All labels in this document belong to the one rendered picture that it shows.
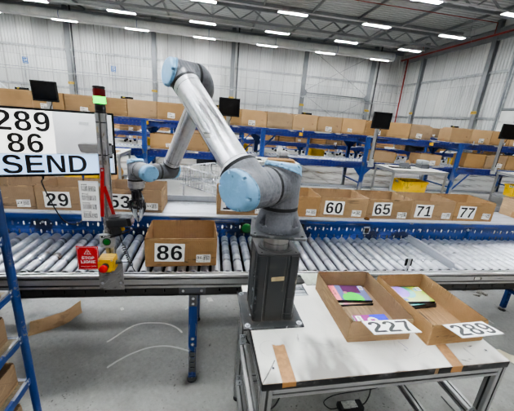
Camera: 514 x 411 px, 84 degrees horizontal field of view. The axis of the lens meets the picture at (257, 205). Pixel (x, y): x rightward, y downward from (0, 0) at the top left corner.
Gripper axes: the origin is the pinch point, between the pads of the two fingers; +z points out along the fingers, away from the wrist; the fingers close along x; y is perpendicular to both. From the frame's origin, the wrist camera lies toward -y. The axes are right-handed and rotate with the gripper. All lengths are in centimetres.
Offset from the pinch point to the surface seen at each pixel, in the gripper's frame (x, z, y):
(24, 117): -39, -56, 27
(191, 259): 32.2, 15.4, 22.5
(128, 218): 3.7, -14.0, 37.0
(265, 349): 63, 19, 87
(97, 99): -8, -66, 31
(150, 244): 10.6, 5.6, 23.0
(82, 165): -19.5, -35.7, 22.1
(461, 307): 157, 12, 77
